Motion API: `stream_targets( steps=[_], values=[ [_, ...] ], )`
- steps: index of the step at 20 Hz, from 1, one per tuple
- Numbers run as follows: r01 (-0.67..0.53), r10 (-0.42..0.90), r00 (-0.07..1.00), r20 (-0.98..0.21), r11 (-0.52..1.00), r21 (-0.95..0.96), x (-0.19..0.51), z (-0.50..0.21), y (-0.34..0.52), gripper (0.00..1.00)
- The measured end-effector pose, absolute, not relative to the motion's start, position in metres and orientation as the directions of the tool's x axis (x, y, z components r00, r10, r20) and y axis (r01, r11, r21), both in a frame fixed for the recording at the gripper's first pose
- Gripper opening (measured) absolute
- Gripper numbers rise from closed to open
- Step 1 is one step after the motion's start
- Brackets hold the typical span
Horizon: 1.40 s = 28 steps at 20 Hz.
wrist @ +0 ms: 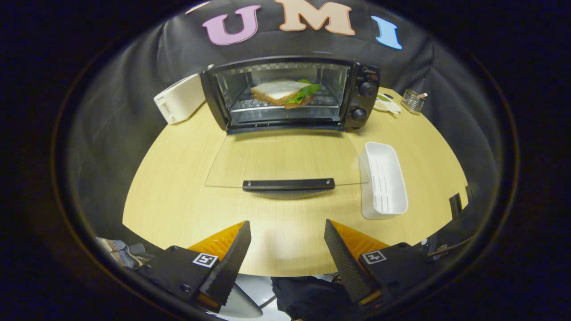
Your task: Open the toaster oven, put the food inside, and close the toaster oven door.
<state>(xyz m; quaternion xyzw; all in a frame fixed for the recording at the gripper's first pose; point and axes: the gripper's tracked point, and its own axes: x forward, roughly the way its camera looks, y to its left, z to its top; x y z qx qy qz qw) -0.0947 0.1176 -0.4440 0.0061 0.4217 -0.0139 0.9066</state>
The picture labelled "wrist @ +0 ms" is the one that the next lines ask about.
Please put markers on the black chair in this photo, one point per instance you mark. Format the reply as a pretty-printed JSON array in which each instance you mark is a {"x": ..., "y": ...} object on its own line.
[{"x": 455, "y": 203}]

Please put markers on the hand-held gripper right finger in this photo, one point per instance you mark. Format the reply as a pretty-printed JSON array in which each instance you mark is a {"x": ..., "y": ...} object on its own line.
[{"x": 343, "y": 261}]

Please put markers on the white divided seasoning dish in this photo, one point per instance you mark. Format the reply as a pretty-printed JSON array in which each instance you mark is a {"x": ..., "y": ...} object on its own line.
[{"x": 387, "y": 106}]

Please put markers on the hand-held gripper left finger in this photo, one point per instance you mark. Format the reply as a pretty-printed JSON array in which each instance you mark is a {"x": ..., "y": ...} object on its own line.
[{"x": 232, "y": 261}]

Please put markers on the white bread toaster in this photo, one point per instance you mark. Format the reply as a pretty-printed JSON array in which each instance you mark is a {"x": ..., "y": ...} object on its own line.
[{"x": 180, "y": 100}]

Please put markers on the clear glass container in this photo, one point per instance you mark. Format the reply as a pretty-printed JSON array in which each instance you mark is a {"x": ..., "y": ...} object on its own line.
[{"x": 412, "y": 101}]

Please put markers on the white bread lettuce sandwich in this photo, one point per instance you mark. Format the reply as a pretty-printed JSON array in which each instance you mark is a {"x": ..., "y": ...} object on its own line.
[{"x": 276, "y": 89}]

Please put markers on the white rounded object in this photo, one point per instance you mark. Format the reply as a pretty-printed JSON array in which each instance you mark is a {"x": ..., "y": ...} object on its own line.
[{"x": 243, "y": 305}]

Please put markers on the white plastic tray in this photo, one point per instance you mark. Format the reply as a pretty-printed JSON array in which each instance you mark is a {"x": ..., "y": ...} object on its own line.
[{"x": 383, "y": 178}]

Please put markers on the person's dark trousers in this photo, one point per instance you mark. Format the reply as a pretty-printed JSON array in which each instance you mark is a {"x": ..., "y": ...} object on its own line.
[{"x": 308, "y": 298}]

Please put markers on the black toaster oven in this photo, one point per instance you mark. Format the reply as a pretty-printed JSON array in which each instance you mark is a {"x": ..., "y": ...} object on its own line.
[{"x": 363, "y": 102}]

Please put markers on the patterned cloth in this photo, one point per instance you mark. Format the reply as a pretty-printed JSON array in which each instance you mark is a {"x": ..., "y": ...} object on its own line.
[{"x": 116, "y": 252}]

